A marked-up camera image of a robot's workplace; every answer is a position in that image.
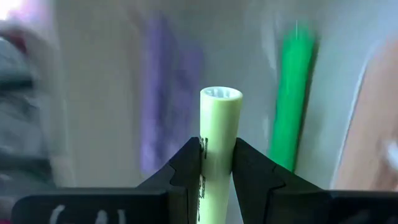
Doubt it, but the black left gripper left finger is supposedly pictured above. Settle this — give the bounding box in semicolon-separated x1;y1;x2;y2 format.
12;136;203;224

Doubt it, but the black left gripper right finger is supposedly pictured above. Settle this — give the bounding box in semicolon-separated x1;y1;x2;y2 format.
231;138;398;224

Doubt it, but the pale green Sharpie highlighter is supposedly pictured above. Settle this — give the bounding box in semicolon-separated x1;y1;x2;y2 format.
198;86;243;224

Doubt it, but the grey opaque plastic bin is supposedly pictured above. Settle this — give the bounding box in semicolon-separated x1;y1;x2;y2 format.
46;0;379;224

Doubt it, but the bright green highlighter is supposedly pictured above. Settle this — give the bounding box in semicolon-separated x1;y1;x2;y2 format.
269;26;317;172

